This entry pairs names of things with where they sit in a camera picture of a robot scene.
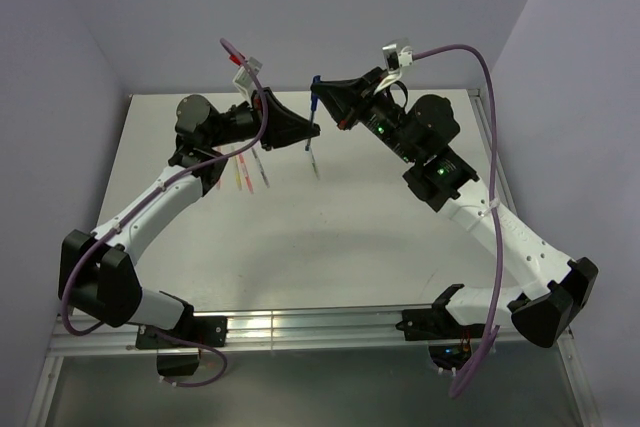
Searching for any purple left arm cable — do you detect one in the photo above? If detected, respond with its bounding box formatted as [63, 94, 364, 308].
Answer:
[60, 37, 269, 388]

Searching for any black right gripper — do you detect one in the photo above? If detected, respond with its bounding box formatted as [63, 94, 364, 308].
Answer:
[309, 70, 418, 165]

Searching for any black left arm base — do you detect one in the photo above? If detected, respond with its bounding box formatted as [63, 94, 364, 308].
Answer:
[135, 316, 229, 388]

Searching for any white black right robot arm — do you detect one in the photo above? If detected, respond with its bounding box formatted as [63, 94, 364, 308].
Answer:
[311, 68, 598, 348]

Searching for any pink highlighter pen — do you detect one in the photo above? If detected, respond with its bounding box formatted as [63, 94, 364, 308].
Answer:
[237, 154, 254, 194]

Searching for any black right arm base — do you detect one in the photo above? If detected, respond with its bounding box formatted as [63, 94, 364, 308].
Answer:
[395, 307, 484, 370]

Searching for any blue ballpoint pen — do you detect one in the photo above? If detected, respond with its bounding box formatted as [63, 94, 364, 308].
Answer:
[304, 94, 318, 152]

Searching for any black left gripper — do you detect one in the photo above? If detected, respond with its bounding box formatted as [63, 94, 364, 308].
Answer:
[205, 85, 317, 150]

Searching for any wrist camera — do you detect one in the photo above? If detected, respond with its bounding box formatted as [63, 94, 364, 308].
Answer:
[377, 38, 413, 91]
[229, 54, 263, 102]

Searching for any orange highlighter pen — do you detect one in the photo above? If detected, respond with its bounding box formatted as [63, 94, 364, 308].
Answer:
[215, 146, 226, 190]

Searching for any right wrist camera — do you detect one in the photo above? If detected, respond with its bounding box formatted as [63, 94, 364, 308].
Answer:
[377, 38, 413, 91]

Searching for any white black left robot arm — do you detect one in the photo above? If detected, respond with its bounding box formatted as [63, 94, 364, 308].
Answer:
[58, 89, 320, 346]

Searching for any purple highlighter pen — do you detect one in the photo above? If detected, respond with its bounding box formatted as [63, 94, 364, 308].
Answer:
[251, 147, 270, 189]

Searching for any aluminium front rail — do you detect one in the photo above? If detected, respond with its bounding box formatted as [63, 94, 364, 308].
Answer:
[47, 298, 574, 358]

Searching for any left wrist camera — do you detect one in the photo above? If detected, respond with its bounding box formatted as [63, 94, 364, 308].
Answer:
[229, 54, 263, 102]

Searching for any yellow highlighter pen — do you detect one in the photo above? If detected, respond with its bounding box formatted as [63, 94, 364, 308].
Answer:
[230, 144, 242, 191]

